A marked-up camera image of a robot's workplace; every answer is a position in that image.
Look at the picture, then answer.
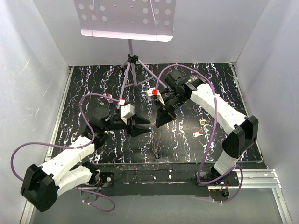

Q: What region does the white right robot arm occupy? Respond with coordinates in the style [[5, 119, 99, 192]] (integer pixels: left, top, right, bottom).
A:
[[146, 70, 258, 186]]

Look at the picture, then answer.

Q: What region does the cream key tag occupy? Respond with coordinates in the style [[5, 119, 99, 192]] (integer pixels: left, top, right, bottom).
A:
[[200, 119, 206, 126]]

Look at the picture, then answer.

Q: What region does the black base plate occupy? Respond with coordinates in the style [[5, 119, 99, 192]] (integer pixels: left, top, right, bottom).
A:
[[93, 162, 241, 198]]

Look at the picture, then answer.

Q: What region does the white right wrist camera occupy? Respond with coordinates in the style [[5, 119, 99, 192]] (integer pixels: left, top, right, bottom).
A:
[[145, 87, 165, 105]]

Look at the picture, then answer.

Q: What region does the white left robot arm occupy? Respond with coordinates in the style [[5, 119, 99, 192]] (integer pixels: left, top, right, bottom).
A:
[[21, 104, 150, 212]]

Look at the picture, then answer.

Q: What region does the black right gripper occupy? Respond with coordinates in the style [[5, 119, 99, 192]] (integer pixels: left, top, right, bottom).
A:
[[154, 92, 188, 128]]

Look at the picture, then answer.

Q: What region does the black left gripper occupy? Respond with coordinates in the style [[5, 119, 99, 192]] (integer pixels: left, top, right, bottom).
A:
[[103, 110, 151, 137]]

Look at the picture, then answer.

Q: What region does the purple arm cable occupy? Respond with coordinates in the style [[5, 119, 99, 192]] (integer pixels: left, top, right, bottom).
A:
[[155, 64, 245, 203], [10, 93, 124, 212]]

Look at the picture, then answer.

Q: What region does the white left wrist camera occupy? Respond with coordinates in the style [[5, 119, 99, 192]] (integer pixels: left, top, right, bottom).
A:
[[119, 98, 135, 125]]

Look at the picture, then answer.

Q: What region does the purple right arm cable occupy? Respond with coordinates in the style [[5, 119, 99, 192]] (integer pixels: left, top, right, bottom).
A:
[[155, 64, 245, 203]]

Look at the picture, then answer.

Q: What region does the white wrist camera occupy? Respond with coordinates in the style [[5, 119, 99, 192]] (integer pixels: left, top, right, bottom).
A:
[[119, 98, 135, 125], [145, 87, 165, 105]]

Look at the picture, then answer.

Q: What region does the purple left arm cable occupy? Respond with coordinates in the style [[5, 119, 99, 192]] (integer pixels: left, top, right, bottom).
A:
[[10, 93, 124, 212]]

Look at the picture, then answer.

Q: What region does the lilac music stand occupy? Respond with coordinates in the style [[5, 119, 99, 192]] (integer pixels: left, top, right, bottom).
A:
[[73, 0, 176, 109]]

